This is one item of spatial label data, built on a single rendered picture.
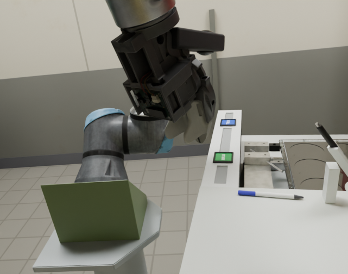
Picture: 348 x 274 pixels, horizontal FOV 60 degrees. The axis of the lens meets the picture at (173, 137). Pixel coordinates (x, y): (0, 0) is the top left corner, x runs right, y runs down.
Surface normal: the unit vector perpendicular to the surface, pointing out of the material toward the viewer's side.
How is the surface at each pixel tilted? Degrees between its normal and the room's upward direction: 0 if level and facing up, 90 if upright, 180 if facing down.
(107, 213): 90
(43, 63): 90
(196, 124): 92
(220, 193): 0
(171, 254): 0
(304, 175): 0
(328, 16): 90
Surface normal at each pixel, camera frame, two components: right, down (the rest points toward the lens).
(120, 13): -0.48, 0.66
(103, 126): 0.02, -0.35
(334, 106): -0.06, 0.42
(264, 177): -0.11, -0.91
